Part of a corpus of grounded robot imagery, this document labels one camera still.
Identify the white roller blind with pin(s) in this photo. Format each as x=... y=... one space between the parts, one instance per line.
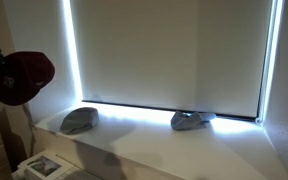
x=170 y=50

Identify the white box lower left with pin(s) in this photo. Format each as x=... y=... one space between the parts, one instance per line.
x=44 y=165

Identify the rounded gray cap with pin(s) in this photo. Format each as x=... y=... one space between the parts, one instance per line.
x=79 y=120

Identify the maroon cap with logo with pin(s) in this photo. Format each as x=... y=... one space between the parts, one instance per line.
x=22 y=76

